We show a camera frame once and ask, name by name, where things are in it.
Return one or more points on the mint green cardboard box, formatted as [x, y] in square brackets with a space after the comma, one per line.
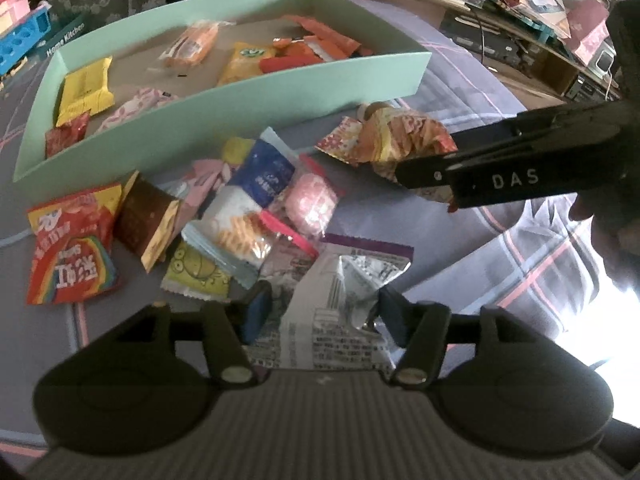
[300, 85]

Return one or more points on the plain yellow snack packet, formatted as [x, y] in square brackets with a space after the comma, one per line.
[85, 90]

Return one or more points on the pink card box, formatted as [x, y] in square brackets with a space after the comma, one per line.
[587, 30]

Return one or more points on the red rainbow candy packet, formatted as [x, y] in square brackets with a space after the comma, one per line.
[75, 250]

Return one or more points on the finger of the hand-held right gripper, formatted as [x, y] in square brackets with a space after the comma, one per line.
[550, 122]
[515, 177]

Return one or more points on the silver purple snack packet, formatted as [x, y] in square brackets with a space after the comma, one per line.
[340, 310]

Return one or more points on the pink floral candy packet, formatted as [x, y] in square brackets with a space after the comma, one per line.
[205, 182]

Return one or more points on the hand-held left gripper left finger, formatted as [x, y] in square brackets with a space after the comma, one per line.
[257, 310]

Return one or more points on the yellow green-label snack packet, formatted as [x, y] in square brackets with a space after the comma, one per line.
[245, 62]

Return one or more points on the pink white patterned packet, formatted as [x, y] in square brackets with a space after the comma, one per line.
[130, 110]

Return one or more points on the blue white cracker packet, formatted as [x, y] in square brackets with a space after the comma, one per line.
[240, 225]

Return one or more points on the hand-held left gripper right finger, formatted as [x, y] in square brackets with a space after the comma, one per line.
[395, 315]

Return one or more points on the clear biscuit packet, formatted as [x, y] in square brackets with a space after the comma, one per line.
[190, 42]

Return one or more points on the small red snack packet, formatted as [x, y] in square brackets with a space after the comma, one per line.
[67, 135]

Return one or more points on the red sausage stick packet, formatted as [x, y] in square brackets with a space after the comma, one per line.
[290, 62]

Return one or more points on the brown chocolate packet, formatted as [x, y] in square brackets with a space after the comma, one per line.
[145, 215]

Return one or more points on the toy kitchen playset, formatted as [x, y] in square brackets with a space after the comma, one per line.
[20, 35]

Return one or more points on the pink marshmallow packet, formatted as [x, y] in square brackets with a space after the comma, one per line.
[310, 205]

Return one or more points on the person's right hand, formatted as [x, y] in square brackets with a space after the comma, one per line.
[612, 240]

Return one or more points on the orange noodle snack packet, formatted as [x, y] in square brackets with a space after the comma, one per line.
[400, 135]

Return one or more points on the stack of dark media cases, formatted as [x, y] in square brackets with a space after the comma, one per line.
[500, 40]

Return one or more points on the yellow-green cartoon packet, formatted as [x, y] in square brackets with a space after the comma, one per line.
[195, 272]

